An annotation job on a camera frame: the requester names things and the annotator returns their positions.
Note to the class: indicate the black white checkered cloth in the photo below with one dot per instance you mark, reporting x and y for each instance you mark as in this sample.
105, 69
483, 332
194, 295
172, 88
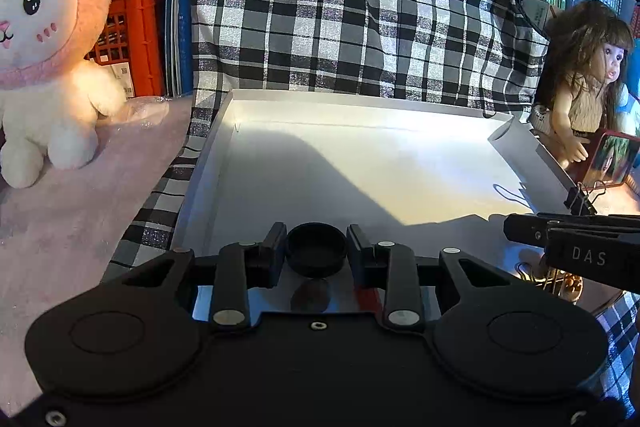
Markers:
325, 7

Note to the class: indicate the blue white cat plush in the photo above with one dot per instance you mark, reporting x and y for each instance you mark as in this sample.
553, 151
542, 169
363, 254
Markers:
631, 107

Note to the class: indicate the black binder clip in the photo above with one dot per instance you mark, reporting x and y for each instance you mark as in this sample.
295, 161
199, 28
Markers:
577, 202

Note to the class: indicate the white shallow cardboard box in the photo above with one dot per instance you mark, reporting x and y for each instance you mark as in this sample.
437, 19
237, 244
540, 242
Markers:
350, 177

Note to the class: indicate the long-haired baby doll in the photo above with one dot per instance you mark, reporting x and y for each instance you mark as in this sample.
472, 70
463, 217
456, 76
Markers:
600, 52

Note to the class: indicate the pink glittery table cloth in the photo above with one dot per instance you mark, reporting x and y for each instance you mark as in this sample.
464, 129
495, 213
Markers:
75, 217

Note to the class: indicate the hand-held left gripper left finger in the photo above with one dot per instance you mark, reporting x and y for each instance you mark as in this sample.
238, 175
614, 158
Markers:
274, 252

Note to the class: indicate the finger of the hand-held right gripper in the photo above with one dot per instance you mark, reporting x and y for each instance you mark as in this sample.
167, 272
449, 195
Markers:
525, 229

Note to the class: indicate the clear plastic wrap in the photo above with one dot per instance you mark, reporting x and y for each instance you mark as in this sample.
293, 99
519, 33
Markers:
145, 109

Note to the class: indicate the gold metal clip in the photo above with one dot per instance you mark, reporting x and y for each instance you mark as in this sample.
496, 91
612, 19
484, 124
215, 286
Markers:
542, 279

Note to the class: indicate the small framed picture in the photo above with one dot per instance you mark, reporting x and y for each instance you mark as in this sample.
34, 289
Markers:
607, 157

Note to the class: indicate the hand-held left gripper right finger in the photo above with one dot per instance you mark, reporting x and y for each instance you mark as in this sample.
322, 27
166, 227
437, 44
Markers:
357, 252

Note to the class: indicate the pink white bunny plush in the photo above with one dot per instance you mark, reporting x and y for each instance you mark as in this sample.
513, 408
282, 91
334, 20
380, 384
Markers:
45, 7

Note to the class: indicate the black round lid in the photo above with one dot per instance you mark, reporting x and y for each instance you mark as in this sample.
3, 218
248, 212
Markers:
316, 247

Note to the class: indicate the red plastic crate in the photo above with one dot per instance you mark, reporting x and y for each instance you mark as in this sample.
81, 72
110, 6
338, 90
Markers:
142, 32

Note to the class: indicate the small wooden toy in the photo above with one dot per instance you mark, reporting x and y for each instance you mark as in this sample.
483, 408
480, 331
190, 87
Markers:
572, 289

